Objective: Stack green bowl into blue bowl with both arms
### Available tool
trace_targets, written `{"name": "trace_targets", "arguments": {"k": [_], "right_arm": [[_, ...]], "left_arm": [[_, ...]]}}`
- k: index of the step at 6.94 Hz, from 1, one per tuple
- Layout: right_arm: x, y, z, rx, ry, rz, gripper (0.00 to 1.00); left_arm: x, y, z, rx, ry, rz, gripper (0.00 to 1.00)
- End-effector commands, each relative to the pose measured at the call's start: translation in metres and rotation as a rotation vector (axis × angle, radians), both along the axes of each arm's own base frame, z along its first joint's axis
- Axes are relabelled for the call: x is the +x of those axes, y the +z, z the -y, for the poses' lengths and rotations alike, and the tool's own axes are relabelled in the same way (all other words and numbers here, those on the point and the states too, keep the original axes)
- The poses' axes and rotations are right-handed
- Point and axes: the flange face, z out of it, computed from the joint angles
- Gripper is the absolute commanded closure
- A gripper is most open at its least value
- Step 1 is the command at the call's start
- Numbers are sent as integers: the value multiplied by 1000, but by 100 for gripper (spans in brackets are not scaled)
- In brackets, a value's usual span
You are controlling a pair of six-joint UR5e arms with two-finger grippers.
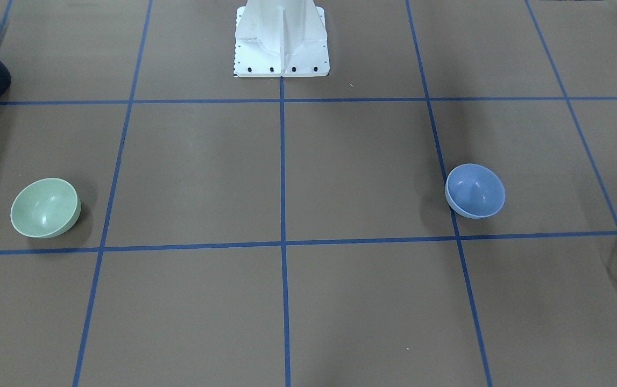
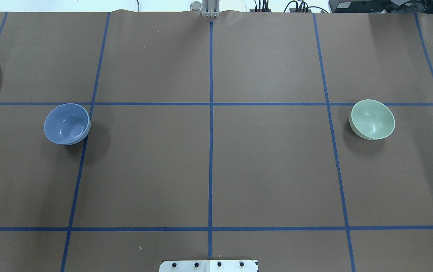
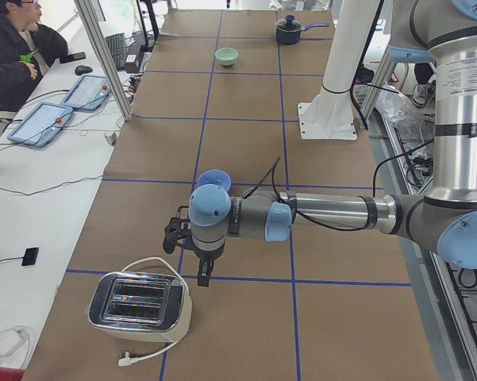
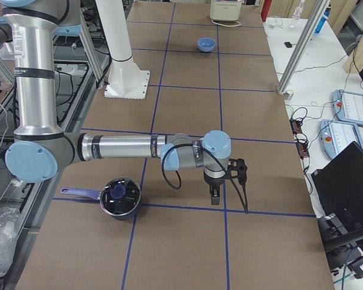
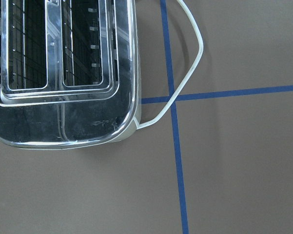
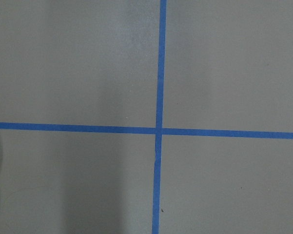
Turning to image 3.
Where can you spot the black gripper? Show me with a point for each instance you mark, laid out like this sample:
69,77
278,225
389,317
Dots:
206,255

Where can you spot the blue bowl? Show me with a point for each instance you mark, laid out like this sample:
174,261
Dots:
215,177

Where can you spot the green bowl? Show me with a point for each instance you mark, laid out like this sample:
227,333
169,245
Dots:
227,56

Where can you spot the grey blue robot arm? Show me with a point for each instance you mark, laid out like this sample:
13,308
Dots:
443,220

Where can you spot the chrome cream toaster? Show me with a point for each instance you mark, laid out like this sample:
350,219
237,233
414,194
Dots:
141,306

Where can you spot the small black square device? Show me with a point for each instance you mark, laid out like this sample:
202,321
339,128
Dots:
30,257

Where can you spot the far blue teach pendant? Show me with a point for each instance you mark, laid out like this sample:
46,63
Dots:
88,93

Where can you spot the blue teach pendant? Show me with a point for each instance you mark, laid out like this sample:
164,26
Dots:
88,93
41,125

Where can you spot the near blue teach pendant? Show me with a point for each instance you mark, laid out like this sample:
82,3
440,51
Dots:
41,125

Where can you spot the black computer mouse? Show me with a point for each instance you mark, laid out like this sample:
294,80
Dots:
83,69

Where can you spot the black keyboard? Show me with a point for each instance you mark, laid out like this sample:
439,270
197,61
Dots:
116,46

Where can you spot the black smartphone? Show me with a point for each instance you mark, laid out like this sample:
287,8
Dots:
72,57

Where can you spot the crumpled clear plastic bag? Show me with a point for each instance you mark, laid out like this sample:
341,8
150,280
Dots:
400,113

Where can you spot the person in black jacket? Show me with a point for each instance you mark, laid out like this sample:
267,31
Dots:
27,50

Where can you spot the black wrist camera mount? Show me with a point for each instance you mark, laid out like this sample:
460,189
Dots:
177,232

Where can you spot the aluminium frame post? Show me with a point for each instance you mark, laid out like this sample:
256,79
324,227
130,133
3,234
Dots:
97,41

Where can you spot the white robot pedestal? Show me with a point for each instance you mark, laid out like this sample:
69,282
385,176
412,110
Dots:
329,116

